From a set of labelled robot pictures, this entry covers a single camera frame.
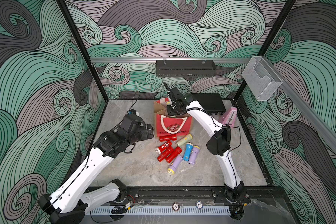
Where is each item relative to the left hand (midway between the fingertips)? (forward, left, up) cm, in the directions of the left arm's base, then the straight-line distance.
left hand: (146, 128), depth 68 cm
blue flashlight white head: (0, -24, -25) cm, 35 cm away
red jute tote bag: (+10, -19, -11) cm, 24 cm away
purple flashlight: (-3, -28, -25) cm, 38 cm away
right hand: (+20, -12, -12) cm, 26 cm away
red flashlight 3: (-1, -16, -26) cm, 31 cm away
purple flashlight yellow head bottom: (-9, -16, -26) cm, 31 cm away
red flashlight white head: (0, -7, -25) cm, 26 cm away
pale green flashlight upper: (+8, -25, -25) cm, 36 cm away
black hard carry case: (+45, -51, -28) cm, 74 cm away
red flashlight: (+8, -12, -24) cm, 28 cm away
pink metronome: (+19, -54, -16) cm, 59 cm away
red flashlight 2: (-2, -10, -26) cm, 28 cm away
